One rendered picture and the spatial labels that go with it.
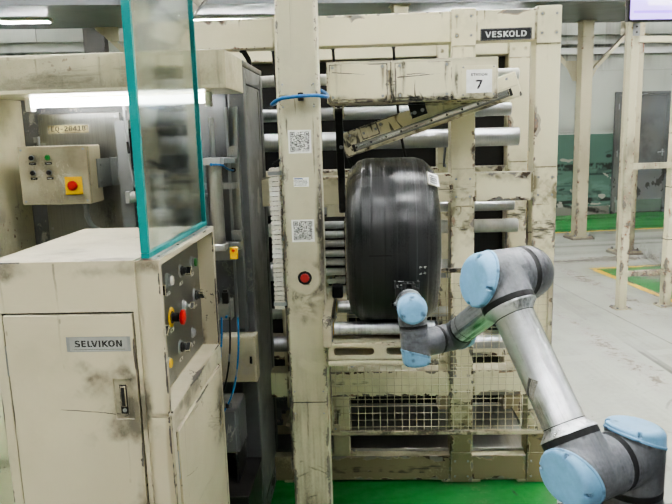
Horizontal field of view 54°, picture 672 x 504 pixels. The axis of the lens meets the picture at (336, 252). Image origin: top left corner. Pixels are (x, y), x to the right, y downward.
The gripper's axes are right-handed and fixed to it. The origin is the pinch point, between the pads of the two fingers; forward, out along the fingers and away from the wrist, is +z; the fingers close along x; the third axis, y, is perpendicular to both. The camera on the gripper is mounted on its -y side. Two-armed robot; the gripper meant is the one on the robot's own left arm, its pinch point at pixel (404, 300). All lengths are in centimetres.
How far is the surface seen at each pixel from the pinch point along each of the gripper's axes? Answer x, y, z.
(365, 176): 11.4, 38.5, 5.2
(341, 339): 20.3, -14.3, 12.7
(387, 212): 5.0, 27.1, -2.8
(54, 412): 85, -18, -55
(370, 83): 9, 73, 35
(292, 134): 35, 53, 11
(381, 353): 7.3, -18.4, 9.4
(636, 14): -201, 177, 331
